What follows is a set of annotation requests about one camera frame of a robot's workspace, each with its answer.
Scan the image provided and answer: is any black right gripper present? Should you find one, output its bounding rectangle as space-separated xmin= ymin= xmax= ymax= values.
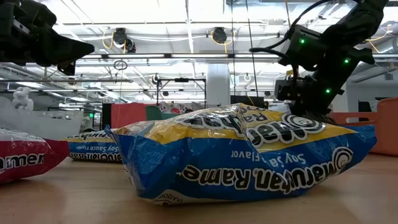
xmin=275 ymin=52 xmax=349 ymax=124

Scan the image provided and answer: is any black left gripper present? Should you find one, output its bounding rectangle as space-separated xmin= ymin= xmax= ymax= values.
xmin=0 ymin=0 xmax=95 ymax=77

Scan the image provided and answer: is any blue Maruchan noodle packet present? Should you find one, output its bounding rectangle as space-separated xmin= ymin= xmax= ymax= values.
xmin=104 ymin=102 xmax=378 ymax=207
xmin=63 ymin=128 xmax=125 ymax=163

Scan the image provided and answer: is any red Maruchan noodle packet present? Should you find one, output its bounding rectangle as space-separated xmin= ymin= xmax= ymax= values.
xmin=0 ymin=127 xmax=70 ymax=184

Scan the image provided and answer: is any grey horizontal ceiling pipe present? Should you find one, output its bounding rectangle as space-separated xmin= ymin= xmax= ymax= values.
xmin=0 ymin=78 xmax=134 ymax=83

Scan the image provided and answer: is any dark distant screen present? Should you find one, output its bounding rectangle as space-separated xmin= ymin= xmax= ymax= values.
xmin=357 ymin=100 xmax=373 ymax=122

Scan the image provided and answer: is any orange plastic bin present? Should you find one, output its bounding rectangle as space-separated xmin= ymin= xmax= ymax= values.
xmin=328 ymin=97 xmax=398 ymax=157

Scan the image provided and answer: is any black partition panel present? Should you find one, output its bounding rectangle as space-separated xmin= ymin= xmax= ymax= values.
xmin=101 ymin=103 xmax=112 ymax=131

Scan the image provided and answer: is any distant black monitor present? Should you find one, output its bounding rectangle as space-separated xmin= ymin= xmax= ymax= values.
xmin=229 ymin=95 xmax=265 ymax=108

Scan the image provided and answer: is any red partition panel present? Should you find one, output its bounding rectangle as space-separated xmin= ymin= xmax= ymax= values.
xmin=110 ymin=102 xmax=147 ymax=129

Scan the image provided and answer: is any teal plastic bin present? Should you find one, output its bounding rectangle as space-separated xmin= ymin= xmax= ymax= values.
xmin=145 ymin=105 xmax=183 ymax=121

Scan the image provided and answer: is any white building pillar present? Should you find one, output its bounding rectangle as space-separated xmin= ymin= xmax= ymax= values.
xmin=206 ymin=63 xmax=231 ymax=108

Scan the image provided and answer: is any white red patterned clutter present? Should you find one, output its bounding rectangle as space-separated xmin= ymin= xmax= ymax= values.
xmin=157 ymin=101 xmax=206 ymax=115

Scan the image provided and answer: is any black hanging cable loop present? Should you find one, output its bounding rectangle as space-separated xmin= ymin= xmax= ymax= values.
xmin=113 ymin=59 xmax=128 ymax=71

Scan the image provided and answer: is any black ceiling cable reel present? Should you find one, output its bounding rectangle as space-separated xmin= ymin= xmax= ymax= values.
xmin=111 ymin=27 xmax=137 ymax=54
xmin=210 ymin=26 xmax=233 ymax=46

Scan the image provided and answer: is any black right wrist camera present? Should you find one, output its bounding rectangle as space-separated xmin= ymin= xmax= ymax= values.
xmin=278 ymin=24 xmax=324 ymax=68

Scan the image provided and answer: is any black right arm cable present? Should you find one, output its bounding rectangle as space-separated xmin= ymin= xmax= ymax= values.
xmin=248 ymin=0 xmax=330 ymax=78

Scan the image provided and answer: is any yellow hanging cable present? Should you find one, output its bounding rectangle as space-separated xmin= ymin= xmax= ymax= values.
xmin=284 ymin=0 xmax=292 ymax=27

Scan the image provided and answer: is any distant black frame rig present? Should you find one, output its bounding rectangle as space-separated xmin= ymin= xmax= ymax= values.
xmin=156 ymin=77 xmax=208 ymax=108

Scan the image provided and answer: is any thin black hanging cable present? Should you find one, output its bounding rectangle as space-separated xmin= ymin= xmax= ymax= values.
xmin=230 ymin=0 xmax=236 ymax=97

